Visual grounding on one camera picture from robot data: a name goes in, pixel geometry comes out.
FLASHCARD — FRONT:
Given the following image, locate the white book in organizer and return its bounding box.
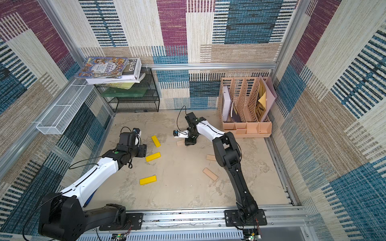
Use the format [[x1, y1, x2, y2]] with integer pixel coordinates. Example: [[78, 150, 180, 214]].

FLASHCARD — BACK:
[[222, 86, 232, 122]]

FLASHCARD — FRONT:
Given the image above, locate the wooden block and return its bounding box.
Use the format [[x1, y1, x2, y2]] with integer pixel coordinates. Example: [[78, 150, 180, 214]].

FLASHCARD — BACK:
[[203, 168, 218, 181], [176, 140, 185, 146], [206, 155, 216, 161]]

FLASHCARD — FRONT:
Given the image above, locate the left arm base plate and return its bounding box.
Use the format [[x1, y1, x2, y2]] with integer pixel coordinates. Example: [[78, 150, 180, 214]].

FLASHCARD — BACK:
[[99, 212, 144, 231]]

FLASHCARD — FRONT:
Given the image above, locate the black wire shelf rack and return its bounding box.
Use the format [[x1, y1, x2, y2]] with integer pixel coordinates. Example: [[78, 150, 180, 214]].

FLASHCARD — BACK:
[[96, 68, 160, 113]]

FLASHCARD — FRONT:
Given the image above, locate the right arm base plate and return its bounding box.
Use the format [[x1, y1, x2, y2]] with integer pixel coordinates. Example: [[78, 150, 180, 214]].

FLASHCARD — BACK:
[[224, 209, 268, 228]]

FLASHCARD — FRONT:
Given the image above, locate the pink desk file organizer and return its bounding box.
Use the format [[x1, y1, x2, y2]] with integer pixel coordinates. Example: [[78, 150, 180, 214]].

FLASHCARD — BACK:
[[217, 77, 276, 138]]

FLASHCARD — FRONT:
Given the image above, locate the white wire mesh basket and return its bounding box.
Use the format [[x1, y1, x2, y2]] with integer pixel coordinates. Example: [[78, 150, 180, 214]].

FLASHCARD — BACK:
[[36, 84, 93, 135]]

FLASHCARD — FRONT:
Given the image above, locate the yellow block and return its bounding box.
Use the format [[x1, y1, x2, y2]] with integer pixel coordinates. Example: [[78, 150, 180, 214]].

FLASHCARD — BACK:
[[140, 175, 157, 186], [151, 136, 161, 148], [146, 152, 161, 162]]

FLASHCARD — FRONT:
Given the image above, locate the colourful picture book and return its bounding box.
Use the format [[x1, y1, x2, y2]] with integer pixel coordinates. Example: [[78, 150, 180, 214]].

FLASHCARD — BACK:
[[75, 57, 129, 79]]

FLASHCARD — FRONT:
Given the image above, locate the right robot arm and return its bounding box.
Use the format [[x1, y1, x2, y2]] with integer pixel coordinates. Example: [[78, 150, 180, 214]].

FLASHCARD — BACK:
[[181, 112, 259, 224]]

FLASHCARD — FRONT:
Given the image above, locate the green folder on shelf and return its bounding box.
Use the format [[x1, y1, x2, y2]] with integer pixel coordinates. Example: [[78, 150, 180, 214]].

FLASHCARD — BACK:
[[101, 87, 148, 97]]

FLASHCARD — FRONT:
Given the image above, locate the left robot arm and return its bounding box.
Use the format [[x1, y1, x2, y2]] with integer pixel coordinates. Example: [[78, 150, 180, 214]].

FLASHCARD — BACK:
[[38, 128, 147, 241]]

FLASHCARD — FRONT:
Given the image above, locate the black folio book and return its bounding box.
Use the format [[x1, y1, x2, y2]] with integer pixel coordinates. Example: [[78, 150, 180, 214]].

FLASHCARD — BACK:
[[85, 58, 144, 84]]

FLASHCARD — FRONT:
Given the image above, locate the yellow black paper in organizer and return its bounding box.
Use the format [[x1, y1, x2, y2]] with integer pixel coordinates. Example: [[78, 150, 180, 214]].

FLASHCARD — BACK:
[[255, 79, 266, 122]]

